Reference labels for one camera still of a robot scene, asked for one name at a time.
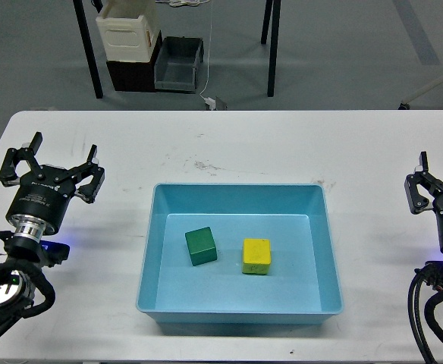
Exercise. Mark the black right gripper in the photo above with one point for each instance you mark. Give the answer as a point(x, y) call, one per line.
point(421, 177)

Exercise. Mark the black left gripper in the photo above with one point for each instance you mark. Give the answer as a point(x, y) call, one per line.
point(45, 192)

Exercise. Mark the green block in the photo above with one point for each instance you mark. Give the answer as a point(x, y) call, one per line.
point(201, 246)

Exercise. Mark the yellow block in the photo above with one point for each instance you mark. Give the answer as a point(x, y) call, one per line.
point(256, 256)

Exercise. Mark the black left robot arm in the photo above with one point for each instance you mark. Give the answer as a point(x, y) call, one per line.
point(25, 292)

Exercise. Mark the light blue plastic box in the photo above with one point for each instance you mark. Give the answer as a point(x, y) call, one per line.
point(302, 286)

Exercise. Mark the black crate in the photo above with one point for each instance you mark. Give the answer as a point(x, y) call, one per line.
point(135, 76)

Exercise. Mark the grey storage bin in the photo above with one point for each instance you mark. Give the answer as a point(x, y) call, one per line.
point(178, 63)

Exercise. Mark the cream plastic container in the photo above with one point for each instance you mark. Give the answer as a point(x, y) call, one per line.
point(129, 30)

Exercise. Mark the white power adapter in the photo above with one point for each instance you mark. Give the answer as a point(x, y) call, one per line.
point(210, 104)

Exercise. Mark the black table leg left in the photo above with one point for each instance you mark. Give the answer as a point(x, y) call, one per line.
point(88, 48)

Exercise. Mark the black table leg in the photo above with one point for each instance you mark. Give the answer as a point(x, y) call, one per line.
point(270, 31)
point(88, 48)

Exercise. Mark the black table leg right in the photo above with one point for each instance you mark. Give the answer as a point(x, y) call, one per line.
point(270, 31)

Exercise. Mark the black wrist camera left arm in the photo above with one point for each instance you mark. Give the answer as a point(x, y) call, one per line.
point(54, 253)

